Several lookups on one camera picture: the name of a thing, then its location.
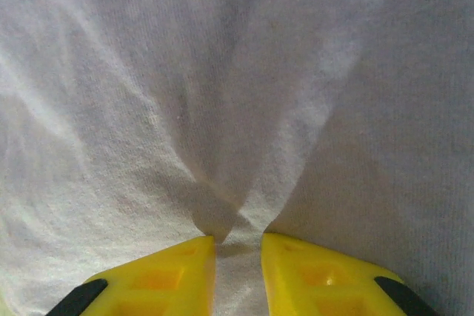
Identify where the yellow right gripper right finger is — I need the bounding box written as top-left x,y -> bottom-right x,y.
260,232 -> 440,316

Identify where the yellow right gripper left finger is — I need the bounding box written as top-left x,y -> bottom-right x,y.
45,235 -> 217,316

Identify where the purple printed t-shirt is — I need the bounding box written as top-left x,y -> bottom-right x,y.
0,0 -> 474,316

